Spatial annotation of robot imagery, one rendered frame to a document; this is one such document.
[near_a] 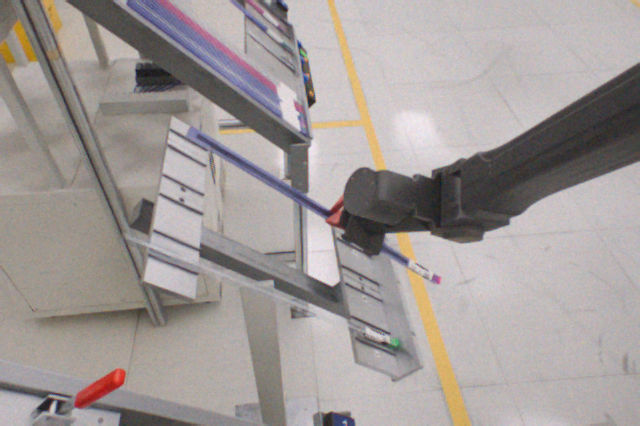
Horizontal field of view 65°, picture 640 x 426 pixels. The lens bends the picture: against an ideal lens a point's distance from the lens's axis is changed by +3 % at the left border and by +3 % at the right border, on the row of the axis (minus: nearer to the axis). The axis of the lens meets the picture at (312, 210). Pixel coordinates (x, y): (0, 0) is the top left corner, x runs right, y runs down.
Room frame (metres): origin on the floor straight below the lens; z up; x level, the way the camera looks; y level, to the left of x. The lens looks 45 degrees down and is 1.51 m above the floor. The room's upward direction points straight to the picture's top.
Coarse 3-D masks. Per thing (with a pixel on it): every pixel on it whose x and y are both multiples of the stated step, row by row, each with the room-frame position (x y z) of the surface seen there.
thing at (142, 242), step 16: (128, 240) 0.39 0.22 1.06; (144, 240) 0.40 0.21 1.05; (160, 256) 0.39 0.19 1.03; (176, 256) 0.40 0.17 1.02; (192, 256) 0.41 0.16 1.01; (208, 272) 0.40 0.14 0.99; (224, 272) 0.41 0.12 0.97; (256, 288) 0.41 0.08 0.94; (272, 288) 0.42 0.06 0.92; (288, 304) 0.41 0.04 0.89; (304, 304) 0.42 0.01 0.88; (336, 320) 0.42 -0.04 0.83
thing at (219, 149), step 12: (192, 132) 0.51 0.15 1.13; (204, 144) 0.51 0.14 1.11; (216, 144) 0.52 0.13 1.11; (228, 156) 0.51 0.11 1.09; (240, 156) 0.52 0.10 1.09; (240, 168) 0.51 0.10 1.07; (252, 168) 0.51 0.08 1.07; (264, 180) 0.51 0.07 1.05; (276, 180) 0.52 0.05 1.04; (288, 192) 0.51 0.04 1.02; (300, 192) 0.52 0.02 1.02; (300, 204) 0.52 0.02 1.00; (312, 204) 0.52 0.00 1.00; (324, 216) 0.51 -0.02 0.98; (384, 252) 0.52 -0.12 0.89; (396, 252) 0.52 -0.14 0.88; (408, 264) 0.52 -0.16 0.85; (432, 276) 0.52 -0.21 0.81
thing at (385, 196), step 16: (352, 176) 0.43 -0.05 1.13; (368, 176) 0.41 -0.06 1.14; (384, 176) 0.40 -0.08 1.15; (400, 176) 0.41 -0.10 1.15; (416, 176) 0.42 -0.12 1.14; (432, 176) 0.44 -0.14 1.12; (352, 192) 0.41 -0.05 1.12; (368, 192) 0.40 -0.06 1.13; (384, 192) 0.39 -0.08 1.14; (400, 192) 0.39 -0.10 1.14; (416, 192) 0.40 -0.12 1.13; (432, 192) 0.41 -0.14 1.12; (352, 208) 0.40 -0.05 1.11; (368, 208) 0.38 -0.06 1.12; (384, 208) 0.39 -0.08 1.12; (400, 208) 0.39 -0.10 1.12; (416, 208) 0.39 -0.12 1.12; (432, 208) 0.40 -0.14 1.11; (432, 224) 0.38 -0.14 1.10; (464, 224) 0.36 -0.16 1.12; (464, 240) 0.36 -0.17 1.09; (480, 240) 0.36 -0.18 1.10
